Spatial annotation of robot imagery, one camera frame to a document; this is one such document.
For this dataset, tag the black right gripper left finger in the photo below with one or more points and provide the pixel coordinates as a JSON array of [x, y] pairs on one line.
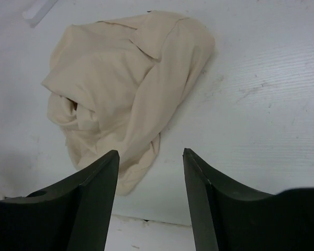
[[72, 214]]

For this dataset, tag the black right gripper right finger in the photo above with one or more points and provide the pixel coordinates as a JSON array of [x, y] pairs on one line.
[[228, 215]]

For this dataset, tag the beige trousers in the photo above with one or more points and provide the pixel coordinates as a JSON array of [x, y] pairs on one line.
[[115, 85]]

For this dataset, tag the white clothes rack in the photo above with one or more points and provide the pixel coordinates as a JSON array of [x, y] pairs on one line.
[[37, 11]]

